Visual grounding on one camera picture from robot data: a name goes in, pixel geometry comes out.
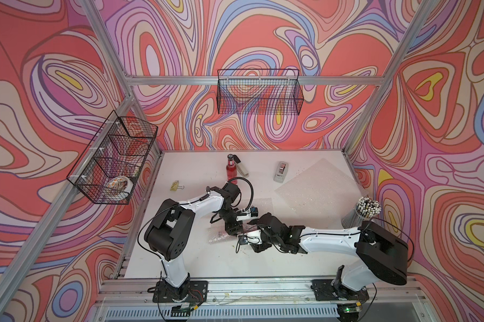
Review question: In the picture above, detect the clear bubble wrap sheet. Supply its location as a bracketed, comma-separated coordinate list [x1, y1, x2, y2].
[207, 198, 274, 246]

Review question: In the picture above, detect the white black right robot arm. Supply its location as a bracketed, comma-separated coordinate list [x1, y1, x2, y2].
[242, 213, 409, 299]

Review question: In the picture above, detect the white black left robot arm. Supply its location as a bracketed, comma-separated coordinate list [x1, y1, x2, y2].
[143, 182, 243, 288]

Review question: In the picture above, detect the pink bottle near stapler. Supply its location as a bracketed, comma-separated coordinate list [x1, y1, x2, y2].
[226, 154, 237, 185]

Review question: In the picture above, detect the yellow binder clip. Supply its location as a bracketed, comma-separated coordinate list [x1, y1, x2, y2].
[170, 181, 185, 191]

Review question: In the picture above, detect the cup of pens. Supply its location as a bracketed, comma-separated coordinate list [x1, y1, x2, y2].
[341, 197, 382, 229]

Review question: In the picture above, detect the patterned bowl in basket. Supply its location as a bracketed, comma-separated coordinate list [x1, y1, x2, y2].
[104, 176, 134, 201]

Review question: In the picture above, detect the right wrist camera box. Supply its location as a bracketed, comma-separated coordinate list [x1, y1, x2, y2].
[237, 231, 262, 246]

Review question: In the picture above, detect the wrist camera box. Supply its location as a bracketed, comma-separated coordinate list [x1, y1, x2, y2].
[235, 206, 259, 221]
[237, 231, 262, 246]

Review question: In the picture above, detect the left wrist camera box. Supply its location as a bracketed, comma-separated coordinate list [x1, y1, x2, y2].
[235, 206, 259, 221]

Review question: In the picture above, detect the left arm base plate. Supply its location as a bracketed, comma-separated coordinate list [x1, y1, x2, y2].
[152, 280, 208, 304]

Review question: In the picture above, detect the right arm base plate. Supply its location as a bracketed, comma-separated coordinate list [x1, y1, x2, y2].
[310, 279, 370, 303]

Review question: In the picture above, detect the black wire basket left wall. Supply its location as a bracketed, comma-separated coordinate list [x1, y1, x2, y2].
[67, 111, 158, 205]

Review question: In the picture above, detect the black wire basket wall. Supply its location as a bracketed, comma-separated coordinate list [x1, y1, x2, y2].
[216, 67, 305, 116]
[67, 111, 158, 205]

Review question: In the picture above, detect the black wire basket back wall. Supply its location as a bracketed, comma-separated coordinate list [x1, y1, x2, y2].
[216, 67, 305, 116]

